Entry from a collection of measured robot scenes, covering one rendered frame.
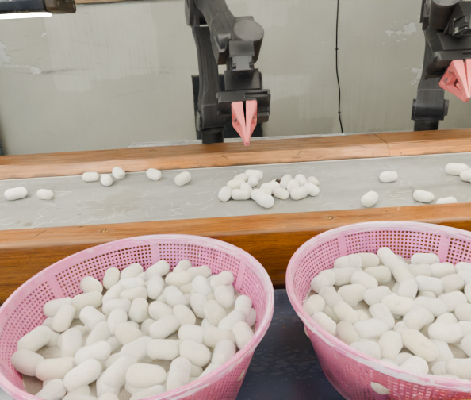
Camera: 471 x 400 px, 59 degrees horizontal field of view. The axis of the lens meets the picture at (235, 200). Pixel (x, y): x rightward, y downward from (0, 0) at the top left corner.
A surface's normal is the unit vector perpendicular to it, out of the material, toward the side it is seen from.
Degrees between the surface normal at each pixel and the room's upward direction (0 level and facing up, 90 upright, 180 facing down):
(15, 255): 90
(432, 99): 64
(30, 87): 90
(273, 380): 0
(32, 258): 90
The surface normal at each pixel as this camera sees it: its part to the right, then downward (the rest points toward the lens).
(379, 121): -0.04, 0.39
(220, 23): 0.10, -0.61
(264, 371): -0.05, -0.92
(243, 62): 0.01, 0.14
